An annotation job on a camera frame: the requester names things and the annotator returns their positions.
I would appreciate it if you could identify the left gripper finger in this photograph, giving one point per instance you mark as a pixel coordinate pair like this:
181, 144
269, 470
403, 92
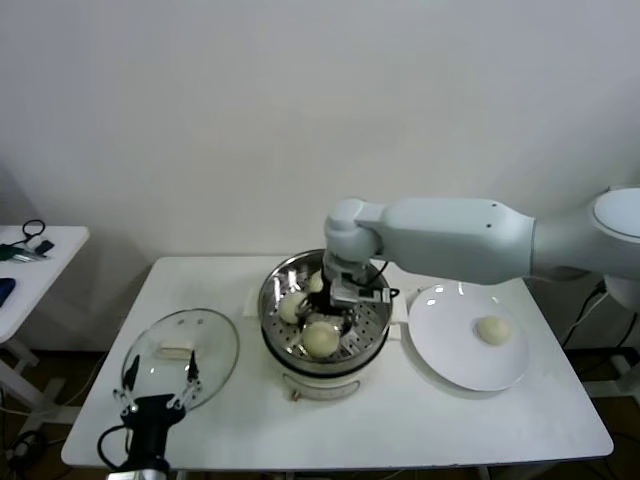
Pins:
190, 387
127, 395

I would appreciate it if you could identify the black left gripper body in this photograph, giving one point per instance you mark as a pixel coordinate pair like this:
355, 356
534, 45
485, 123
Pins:
152, 420

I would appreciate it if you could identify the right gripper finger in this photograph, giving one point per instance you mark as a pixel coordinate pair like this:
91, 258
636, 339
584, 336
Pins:
306, 314
351, 326

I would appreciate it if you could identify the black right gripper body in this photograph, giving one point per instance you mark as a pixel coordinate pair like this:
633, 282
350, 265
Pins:
320, 300

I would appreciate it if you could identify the white steamed baozi bun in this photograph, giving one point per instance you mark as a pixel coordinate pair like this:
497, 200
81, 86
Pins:
290, 307
316, 282
492, 330
320, 340

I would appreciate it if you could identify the round glass pot lid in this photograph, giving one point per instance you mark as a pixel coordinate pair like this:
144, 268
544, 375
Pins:
215, 340

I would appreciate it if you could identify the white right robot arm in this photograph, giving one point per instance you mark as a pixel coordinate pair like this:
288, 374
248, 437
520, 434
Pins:
450, 235

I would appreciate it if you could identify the stainless steel steamer basket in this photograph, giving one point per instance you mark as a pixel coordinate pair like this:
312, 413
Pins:
275, 295

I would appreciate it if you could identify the white electric cooker base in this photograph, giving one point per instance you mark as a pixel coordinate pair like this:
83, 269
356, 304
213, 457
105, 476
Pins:
325, 387

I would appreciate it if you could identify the white round plate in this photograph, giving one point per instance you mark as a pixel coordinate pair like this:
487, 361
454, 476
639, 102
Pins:
450, 350

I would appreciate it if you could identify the white side table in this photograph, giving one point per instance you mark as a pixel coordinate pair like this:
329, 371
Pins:
55, 260

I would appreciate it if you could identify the blue object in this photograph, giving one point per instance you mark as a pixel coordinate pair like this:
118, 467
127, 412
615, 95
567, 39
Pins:
5, 290

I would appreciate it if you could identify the small black device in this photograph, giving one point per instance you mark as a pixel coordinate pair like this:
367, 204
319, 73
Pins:
45, 246

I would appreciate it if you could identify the green tool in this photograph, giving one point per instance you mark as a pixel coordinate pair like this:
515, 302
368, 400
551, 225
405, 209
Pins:
7, 251

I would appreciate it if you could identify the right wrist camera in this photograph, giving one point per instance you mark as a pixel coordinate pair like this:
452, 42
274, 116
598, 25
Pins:
350, 295

